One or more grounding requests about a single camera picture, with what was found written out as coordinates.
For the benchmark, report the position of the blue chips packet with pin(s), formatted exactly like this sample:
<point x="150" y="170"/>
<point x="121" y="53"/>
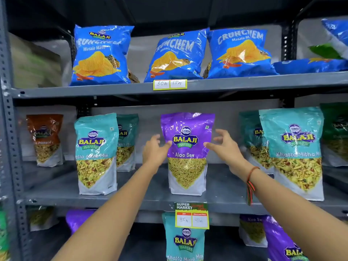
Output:
<point x="240" y="55"/>
<point x="310" y="66"/>
<point x="175" y="58"/>
<point x="99" y="55"/>
<point x="338" y="32"/>

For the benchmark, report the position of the red thread wristband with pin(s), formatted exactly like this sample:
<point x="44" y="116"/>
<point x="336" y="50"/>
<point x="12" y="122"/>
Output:
<point x="250" y="184"/>

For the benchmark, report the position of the dark green snack pouch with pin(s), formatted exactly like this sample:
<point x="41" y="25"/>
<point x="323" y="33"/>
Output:
<point x="335" y="133"/>

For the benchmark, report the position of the person's right hand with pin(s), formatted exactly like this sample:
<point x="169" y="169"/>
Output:
<point x="231" y="153"/>

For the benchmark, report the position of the person's right thumb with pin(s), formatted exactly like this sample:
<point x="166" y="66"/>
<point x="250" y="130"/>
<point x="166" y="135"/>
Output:
<point x="210" y="147"/>

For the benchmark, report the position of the person's left hand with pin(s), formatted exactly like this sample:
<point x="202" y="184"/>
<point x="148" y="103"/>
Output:
<point x="152" y="153"/>

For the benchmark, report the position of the clear yellow snack pouch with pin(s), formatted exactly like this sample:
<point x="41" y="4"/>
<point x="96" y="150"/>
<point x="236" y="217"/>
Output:
<point x="42" y="218"/>

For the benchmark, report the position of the person's left forearm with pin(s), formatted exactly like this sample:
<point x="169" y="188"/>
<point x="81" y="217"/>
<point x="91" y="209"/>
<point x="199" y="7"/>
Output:
<point x="108" y="214"/>

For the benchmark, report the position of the yellow handwritten price label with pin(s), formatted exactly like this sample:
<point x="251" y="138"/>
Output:
<point x="170" y="84"/>

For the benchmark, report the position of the grey metal shelving rack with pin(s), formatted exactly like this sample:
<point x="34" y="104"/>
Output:
<point x="81" y="91"/>

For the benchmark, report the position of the green and yellow price tag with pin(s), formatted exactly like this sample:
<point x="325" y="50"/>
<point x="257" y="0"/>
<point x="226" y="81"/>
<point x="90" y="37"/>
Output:
<point x="191" y="216"/>

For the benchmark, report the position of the teal snack mix pouch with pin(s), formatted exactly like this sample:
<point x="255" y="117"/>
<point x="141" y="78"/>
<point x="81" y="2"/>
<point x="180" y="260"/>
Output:
<point x="295" y="154"/>
<point x="252" y="144"/>
<point x="95" y="154"/>
<point x="127" y="149"/>
<point x="185" y="244"/>

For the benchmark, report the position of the person's right forearm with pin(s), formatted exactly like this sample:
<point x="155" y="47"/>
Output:
<point x="285" y="214"/>

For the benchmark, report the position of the light green snack packet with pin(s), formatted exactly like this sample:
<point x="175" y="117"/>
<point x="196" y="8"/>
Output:
<point x="3" y="236"/>

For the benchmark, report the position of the person's right middle finger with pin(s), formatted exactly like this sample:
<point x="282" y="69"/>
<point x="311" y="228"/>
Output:
<point x="223" y="133"/>

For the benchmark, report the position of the orange snack mix pouch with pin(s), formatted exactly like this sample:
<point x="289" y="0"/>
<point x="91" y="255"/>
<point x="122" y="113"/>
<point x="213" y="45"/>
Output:
<point x="45" y="141"/>

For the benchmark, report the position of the pale green snack bag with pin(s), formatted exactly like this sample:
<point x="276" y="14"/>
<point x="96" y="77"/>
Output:
<point x="35" y="63"/>

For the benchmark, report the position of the dark brown snack packet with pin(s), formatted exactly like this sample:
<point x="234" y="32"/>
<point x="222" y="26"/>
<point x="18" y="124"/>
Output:
<point x="133" y="77"/>
<point x="207" y="71"/>

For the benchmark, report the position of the green chips packet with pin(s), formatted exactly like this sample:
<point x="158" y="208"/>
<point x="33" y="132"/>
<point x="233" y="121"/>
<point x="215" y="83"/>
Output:
<point x="325" y="51"/>

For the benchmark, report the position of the person's left thumb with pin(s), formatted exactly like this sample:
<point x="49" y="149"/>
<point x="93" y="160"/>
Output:
<point x="165" y="147"/>

